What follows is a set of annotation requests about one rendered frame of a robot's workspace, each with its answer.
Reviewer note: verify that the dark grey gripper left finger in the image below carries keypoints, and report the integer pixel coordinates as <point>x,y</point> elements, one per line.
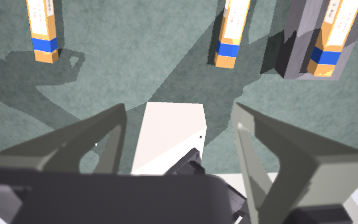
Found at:
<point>61,150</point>

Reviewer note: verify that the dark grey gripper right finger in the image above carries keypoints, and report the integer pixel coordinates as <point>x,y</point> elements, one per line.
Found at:
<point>314,170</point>

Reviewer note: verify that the orange pack with white e6013 label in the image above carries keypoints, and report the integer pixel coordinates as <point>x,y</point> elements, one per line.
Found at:
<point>230,34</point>

